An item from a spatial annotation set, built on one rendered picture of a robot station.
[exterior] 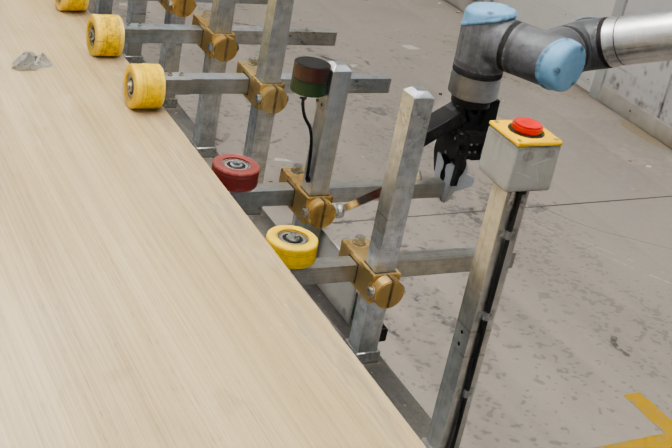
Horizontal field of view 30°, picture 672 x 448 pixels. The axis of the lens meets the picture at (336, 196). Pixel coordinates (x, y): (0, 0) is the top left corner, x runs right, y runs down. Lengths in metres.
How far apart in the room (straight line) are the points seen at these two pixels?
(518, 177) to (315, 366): 0.35
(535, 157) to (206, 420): 0.52
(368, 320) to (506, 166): 0.48
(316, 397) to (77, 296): 0.35
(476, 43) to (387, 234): 0.44
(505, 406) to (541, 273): 0.79
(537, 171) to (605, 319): 2.26
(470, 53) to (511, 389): 1.39
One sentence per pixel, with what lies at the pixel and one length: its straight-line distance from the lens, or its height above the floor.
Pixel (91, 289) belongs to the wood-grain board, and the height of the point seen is 0.90.
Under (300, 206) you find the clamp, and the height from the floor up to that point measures 0.85.
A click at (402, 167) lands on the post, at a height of 1.05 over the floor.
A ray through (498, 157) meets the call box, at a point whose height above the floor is 1.19.
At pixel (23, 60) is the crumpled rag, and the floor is 0.91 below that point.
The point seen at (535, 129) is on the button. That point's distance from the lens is 1.59.
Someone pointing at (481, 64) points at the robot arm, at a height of 1.10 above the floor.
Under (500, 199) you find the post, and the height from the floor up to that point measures 1.13.
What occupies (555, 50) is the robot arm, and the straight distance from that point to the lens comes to 2.12.
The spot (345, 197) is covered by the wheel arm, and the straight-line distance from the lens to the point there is 2.21.
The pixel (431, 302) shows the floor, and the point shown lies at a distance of 3.66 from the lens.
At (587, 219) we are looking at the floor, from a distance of 4.44.
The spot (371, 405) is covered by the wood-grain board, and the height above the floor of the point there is 0.90.
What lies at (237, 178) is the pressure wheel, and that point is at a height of 0.90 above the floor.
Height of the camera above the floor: 1.79
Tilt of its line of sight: 25 degrees down
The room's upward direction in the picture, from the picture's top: 11 degrees clockwise
